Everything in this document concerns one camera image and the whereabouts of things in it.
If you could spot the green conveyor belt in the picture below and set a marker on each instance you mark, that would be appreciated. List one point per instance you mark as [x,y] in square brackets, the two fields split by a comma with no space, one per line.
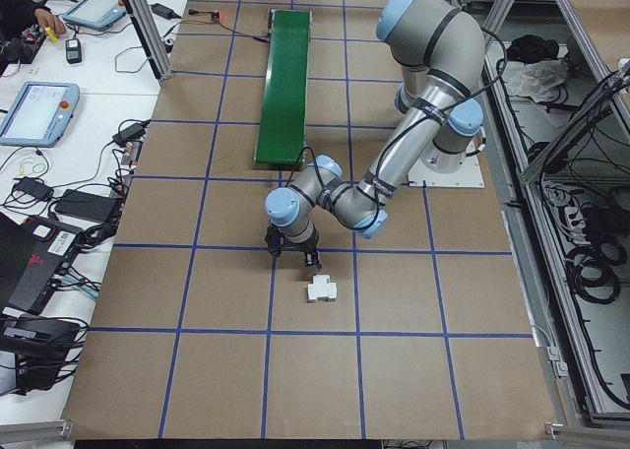
[285,99]

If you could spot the black computer red logo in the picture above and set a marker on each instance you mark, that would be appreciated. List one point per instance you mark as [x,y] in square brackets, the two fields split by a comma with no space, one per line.
[29,272]

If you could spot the small motor controller board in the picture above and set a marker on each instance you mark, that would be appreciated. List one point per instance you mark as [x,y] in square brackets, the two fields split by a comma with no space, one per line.
[216,16]

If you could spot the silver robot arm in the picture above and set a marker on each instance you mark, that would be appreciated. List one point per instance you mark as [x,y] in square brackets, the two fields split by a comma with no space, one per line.
[433,40]

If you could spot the grey mounting bracket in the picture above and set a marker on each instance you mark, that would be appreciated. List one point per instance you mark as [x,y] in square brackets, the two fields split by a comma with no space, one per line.
[558,365]

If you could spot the yellow marker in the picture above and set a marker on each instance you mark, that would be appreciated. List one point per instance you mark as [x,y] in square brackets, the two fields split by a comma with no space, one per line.
[51,35]

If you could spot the large black power brick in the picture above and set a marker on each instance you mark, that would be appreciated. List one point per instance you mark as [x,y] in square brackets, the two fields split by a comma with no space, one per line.
[86,205]

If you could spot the brown circuit board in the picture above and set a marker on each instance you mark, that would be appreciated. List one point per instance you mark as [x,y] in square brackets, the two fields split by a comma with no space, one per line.
[132,153]

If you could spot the aluminium frame post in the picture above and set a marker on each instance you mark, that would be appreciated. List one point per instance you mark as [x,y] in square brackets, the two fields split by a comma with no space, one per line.
[150,30]

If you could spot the white power strip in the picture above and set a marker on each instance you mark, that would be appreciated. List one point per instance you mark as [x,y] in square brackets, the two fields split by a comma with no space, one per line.
[571,217]

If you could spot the black power adapter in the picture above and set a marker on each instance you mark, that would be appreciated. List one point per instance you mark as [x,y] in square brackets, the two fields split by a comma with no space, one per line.
[129,133]
[162,10]
[32,188]

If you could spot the person's bare hand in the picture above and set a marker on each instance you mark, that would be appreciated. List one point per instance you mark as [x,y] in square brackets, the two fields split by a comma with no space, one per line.
[50,21]

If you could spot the white circuit breaker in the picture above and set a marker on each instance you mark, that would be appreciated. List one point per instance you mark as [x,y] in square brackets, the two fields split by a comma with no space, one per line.
[322,291]

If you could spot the blue teach pendant tablet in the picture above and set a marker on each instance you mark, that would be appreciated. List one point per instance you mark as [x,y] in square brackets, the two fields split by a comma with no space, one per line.
[39,114]
[93,7]

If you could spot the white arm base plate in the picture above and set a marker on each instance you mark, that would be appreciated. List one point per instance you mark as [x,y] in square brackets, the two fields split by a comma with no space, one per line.
[462,178]

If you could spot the black crumpled cloth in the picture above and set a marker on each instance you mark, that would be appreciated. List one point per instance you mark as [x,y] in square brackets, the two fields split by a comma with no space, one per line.
[531,47]

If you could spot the black sleeved forearm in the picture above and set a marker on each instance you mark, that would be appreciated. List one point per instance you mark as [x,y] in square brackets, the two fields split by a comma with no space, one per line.
[19,3]

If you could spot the black electronics box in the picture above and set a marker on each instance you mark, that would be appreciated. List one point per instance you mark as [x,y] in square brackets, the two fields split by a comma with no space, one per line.
[34,340]

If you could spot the white crumpled cloth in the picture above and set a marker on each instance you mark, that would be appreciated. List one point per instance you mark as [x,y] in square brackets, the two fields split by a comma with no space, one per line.
[536,77]

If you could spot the metal V-shaped frame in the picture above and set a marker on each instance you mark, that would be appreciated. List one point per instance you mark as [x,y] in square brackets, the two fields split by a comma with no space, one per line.
[526,252]

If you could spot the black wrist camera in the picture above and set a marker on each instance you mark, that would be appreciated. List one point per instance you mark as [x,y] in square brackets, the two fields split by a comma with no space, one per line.
[273,239]

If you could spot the black handheld device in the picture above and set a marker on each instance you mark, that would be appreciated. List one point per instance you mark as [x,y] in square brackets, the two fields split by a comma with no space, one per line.
[74,50]

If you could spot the black red electronic gadget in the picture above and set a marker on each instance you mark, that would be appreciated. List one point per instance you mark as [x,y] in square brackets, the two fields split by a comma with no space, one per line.
[32,35]

